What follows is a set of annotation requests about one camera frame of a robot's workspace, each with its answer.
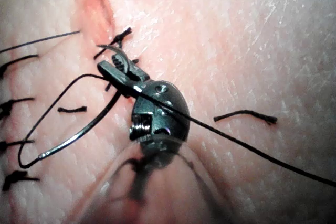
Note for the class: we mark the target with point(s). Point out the tissue pad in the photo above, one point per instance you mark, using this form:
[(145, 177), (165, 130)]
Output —
[(236, 51)]

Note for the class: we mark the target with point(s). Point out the left arm needle driver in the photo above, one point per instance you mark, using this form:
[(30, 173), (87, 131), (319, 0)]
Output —
[(168, 108)]

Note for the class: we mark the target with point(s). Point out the left arm needle driver jaw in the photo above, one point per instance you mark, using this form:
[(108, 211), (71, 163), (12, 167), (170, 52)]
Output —
[(115, 75), (134, 70)]

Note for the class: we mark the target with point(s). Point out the dark left arm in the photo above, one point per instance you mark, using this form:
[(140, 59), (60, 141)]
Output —
[(168, 192)]

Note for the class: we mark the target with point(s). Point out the curved steel needle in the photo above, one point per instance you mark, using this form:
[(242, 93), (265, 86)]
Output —
[(86, 129)]

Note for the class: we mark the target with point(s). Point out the short black thread piece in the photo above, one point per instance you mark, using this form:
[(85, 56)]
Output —
[(244, 112), (72, 109)]

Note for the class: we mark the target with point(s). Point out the black stitching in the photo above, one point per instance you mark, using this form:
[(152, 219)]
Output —
[(116, 37), (15, 60)]

